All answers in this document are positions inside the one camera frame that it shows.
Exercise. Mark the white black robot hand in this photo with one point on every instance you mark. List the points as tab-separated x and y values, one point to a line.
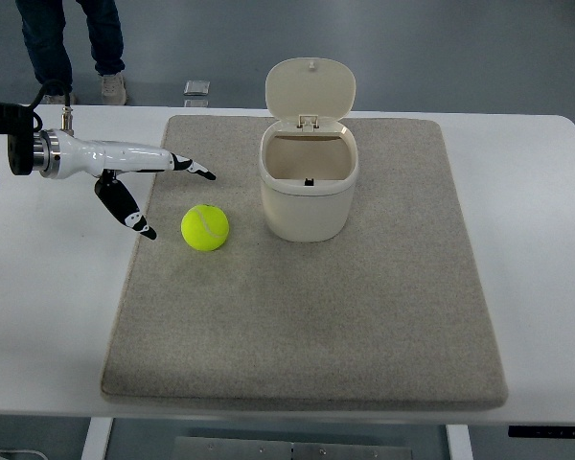
59	155

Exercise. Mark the yellow tennis ball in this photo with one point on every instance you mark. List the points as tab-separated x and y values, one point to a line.
205	227

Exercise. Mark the person in blue jeans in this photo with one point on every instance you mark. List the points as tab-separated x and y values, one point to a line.
43	25

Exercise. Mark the small metal floor plate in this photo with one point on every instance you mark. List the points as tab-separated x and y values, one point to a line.
196	88

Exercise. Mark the beige bin with lid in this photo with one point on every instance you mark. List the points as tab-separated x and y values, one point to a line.
308	160

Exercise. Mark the white left table leg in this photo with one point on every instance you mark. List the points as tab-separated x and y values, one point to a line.
97	438

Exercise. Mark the white table leg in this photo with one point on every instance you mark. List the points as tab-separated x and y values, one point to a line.
459	442
97	438

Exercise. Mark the white right table leg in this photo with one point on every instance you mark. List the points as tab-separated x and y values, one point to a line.
459	442

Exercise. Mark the black table control panel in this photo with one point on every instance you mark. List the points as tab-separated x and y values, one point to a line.
566	432

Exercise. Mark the metal base plate under table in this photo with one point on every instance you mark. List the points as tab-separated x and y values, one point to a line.
223	448

